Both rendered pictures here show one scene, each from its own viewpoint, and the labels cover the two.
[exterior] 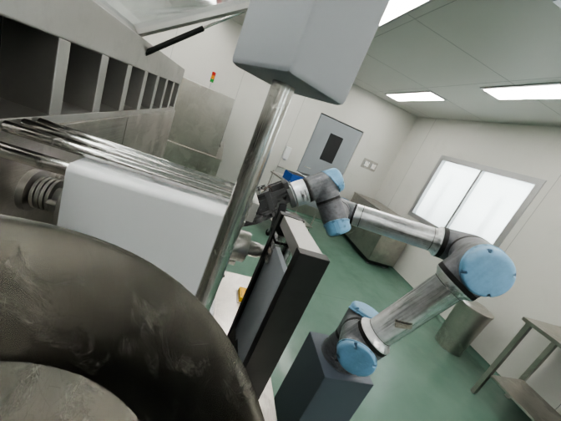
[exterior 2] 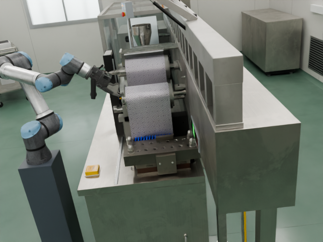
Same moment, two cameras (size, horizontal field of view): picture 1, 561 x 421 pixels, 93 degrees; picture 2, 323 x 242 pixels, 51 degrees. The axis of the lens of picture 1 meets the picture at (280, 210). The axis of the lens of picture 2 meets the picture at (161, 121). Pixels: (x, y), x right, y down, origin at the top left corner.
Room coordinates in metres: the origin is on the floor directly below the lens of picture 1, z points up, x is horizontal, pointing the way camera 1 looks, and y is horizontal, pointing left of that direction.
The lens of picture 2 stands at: (2.35, 0.87, 1.88)
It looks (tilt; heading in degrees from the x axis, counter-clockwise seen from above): 24 degrees down; 198
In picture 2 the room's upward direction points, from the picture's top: 7 degrees counter-clockwise
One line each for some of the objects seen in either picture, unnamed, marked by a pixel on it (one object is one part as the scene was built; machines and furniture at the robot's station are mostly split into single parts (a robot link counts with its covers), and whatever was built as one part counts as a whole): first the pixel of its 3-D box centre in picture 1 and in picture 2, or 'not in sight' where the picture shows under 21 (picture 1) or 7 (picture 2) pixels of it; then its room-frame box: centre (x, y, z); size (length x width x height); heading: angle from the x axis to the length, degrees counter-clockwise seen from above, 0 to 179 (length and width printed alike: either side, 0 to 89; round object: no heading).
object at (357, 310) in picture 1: (360, 323); (33, 134); (0.84, -0.42, 1.07); 0.13 x 0.12 x 0.14; 165
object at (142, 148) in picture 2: not in sight; (162, 150); (0.85, 0.37, 1.00); 0.40 x 0.16 x 0.06; 108
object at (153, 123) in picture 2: not in sight; (151, 127); (0.75, 0.29, 1.08); 0.23 x 0.01 x 0.18; 108
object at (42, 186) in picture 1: (53, 195); (174, 65); (0.40, 0.36, 1.34); 0.07 x 0.07 x 0.07; 18
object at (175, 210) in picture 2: not in sight; (150, 145); (-0.19, -0.07, 0.43); 2.52 x 0.64 x 0.86; 18
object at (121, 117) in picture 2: not in sight; (125, 128); (0.70, 0.11, 1.05); 0.06 x 0.05 x 0.31; 108
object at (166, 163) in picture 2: not in sight; (166, 164); (0.93, 0.41, 0.97); 0.10 x 0.03 x 0.11; 108
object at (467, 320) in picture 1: (463, 325); not in sight; (2.89, -2.52, 0.32); 0.40 x 0.36 x 0.63; 108
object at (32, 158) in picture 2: (346, 346); (37, 151); (0.85, -0.42, 0.95); 0.15 x 0.15 x 0.10
